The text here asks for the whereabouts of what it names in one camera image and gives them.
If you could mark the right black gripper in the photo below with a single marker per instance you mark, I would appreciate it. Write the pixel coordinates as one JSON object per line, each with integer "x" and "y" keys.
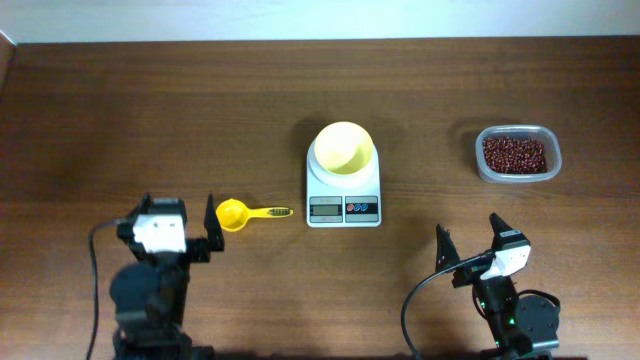
{"x": 470, "y": 275}

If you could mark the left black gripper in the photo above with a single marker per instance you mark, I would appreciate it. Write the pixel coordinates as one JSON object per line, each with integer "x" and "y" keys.
{"x": 198, "y": 247}

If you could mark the yellow plastic measuring scoop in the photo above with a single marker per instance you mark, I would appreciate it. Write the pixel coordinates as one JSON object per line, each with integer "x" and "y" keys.
{"x": 234, "y": 215}

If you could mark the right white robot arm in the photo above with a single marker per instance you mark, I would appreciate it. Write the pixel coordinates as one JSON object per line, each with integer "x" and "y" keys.
{"x": 523, "y": 323}

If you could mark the red adzuki beans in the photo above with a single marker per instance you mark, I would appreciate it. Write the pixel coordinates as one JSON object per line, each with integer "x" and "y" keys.
{"x": 508, "y": 155}

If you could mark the clear plastic food container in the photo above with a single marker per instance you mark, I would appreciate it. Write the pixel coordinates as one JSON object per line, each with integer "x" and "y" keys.
{"x": 536, "y": 132}

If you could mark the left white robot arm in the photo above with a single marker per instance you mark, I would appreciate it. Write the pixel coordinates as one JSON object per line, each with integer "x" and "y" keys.
{"x": 150, "y": 294}

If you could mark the pale yellow plastic bowl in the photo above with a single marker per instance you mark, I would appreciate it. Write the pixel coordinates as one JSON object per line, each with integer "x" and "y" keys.
{"x": 343, "y": 148}

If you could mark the white digital kitchen scale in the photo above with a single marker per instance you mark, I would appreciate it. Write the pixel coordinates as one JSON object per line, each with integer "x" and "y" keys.
{"x": 342, "y": 201}

